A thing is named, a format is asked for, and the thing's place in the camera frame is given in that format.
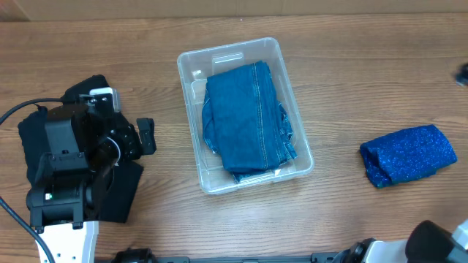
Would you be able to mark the blue denim jeans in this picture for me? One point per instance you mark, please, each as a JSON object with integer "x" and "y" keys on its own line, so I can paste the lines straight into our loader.
{"x": 245, "y": 123}

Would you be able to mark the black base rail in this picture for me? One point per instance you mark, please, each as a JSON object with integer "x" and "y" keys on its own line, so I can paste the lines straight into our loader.
{"x": 145, "y": 255}

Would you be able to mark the long black folded cloth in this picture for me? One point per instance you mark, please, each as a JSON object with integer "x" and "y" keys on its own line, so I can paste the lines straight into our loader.
{"x": 95, "y": 85}

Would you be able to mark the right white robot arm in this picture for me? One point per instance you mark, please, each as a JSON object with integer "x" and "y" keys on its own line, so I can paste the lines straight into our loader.
{"x": 428, "y": 242}

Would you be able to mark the small black folded cloth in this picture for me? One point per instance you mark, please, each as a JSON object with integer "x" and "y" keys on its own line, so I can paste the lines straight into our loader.
{"x": 34, "y": 141}

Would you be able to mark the sparkly blue cloth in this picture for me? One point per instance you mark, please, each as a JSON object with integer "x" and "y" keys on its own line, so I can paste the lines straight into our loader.
{"x": 406, "y": 155}

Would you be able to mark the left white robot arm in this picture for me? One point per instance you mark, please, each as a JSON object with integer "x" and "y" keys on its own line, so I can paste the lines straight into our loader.
{"x": 88, "y": 174}

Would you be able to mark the clear plastic storage bin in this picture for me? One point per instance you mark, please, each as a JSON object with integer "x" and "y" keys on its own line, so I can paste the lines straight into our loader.
{"x": 195, "y": 67}

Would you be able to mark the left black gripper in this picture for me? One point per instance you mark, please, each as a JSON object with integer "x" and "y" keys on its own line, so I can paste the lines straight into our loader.
{"x": 145, "y": 135}

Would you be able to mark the square black cloth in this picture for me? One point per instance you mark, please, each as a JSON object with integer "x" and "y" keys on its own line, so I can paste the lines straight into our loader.
{"x": 118, "y": 202}

